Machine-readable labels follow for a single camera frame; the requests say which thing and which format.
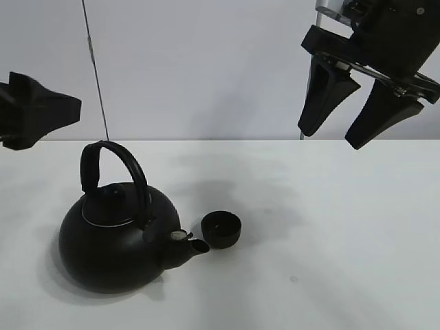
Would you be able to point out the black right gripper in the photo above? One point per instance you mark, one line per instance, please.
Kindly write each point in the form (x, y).
(390, 40)

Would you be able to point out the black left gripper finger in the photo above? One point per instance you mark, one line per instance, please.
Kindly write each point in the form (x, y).
(29, 111)

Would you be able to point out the black round tea kettle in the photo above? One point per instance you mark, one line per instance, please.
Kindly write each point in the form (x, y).
(121, 236)

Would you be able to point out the small black teacup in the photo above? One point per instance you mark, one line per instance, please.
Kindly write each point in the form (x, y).
(221, 229)

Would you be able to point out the thin left metal rod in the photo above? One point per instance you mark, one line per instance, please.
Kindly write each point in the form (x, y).
(95, 68)

